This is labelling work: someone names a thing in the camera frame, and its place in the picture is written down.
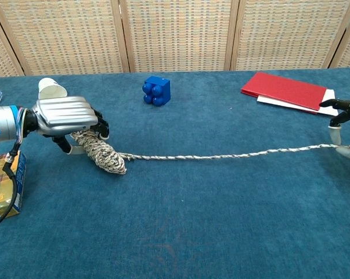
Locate blue carpet table cover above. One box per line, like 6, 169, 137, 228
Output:
0, 67, 350, 279

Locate white paper sheet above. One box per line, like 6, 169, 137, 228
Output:
256, 89, 340, 117

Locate beige speckled braided rope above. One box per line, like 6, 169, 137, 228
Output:
70, 130, 350, 176

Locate bamboo folding screen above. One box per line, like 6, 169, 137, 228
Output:
0, 0, 350, 78

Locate red booklet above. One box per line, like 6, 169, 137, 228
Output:
240, 71, 328, 115

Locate white paper cup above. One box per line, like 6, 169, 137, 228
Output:
37, 77, 68, 100

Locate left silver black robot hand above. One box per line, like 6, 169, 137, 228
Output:
23, 95, 110, 155

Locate blue plastic building block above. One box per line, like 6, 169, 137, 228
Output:
142, 76, 171, 107

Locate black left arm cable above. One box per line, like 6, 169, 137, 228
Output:
0, 142, 22, 233

